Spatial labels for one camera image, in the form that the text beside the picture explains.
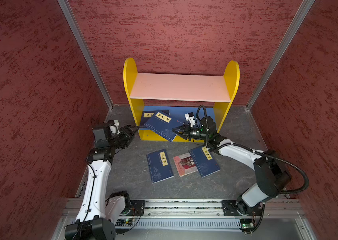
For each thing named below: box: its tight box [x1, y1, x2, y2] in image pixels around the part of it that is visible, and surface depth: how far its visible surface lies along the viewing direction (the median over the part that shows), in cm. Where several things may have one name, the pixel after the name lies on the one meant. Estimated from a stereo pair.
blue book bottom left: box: [146, 148, 174, 184], surface depth 89 cm
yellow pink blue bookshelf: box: [123, 58, 240, 142], surface depth 76 cm
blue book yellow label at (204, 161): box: [188, 145, 221, 178], surface depth 91 cm
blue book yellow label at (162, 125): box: [143, 110, 185, 143], surface depth 80 cm
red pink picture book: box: [172, 152, 198, 177], surface depth 91 cm
